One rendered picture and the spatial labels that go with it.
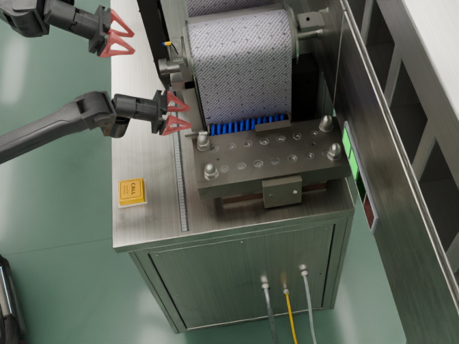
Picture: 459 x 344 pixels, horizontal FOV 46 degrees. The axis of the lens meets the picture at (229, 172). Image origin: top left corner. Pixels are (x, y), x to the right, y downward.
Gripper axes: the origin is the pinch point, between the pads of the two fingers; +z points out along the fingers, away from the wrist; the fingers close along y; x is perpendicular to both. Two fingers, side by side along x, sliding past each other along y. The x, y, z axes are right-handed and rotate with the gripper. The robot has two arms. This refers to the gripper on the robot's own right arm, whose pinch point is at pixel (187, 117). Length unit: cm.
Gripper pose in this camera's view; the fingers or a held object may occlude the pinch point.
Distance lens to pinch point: 143.9
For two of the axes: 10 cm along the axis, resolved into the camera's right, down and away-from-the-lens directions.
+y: 1.1, 8.3, -5.5
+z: 9.2, 1.3, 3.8
